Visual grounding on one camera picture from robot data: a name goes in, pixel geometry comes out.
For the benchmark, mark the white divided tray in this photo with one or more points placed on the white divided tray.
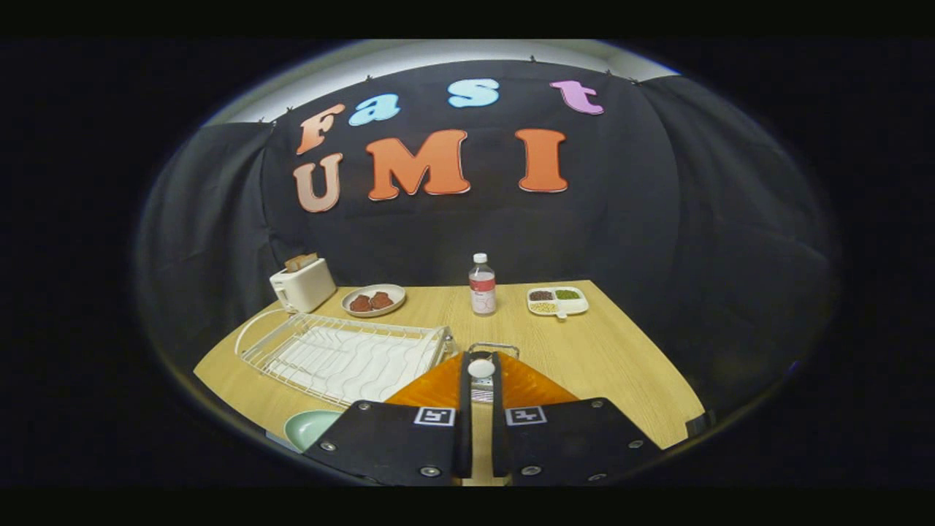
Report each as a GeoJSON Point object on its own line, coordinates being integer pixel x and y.
{"type": "Point", "coordinates": [577, 305]}

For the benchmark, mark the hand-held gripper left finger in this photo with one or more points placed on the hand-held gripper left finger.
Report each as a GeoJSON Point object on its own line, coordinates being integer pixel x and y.
{"type": "Point", "coordinates": [465, 394]}

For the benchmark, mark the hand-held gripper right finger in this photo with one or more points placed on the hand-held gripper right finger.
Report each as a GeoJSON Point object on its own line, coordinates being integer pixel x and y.
{"type": "Point", "coordinates": [499, 446]}

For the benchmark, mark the green beans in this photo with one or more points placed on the green beans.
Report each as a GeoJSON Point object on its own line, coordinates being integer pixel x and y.
{"type": "Point", "coordinates": [567, 294]}

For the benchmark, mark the brown beans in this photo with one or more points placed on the brown beans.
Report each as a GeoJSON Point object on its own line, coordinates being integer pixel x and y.
{"type": "Point", "coordinates": [541, 295]}

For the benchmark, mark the white ribbed drip tray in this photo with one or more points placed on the white ribbed drip tray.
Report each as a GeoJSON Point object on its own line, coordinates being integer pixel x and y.
{"type": "Point", "coordinates": [350, 361]}

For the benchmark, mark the pale green plate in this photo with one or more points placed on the pale green plate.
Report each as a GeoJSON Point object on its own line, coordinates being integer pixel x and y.
{"type": "Point", "coordinates": [307, 427]}

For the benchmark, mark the white round plate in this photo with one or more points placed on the white round plate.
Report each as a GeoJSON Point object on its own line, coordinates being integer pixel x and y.
{"type": "Point", "coordinates": [394, 294]}

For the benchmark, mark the clear plastic bottle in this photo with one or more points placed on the clear plastic bottle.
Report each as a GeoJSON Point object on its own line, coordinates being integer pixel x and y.
{"type": "Point", "coordinates": [482, 292]}

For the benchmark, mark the white toaster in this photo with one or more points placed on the white toaster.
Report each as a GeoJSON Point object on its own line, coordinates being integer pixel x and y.
{"type": "Point", "coordinates": [310, 288]}

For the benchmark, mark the brown toast slices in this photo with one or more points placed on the brown toast slices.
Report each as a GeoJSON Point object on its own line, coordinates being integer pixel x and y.
{"type": "Point", "coordinates": [301, 261]}

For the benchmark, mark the black table clamp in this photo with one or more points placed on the black table clamp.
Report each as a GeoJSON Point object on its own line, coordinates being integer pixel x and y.
{"type": "Point", "coordinates": [699, 425]}

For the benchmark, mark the red meat piece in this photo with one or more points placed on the red meat piece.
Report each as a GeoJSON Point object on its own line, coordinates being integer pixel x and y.
{"type": "Point", "coordinates": [361, 303]}
{"type": "Point", "coordinates": [381, 300]}

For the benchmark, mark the yellow beans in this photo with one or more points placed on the yellow beans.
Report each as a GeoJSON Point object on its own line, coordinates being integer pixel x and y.
{"type": "Point", "coordinates": [543, 307]}

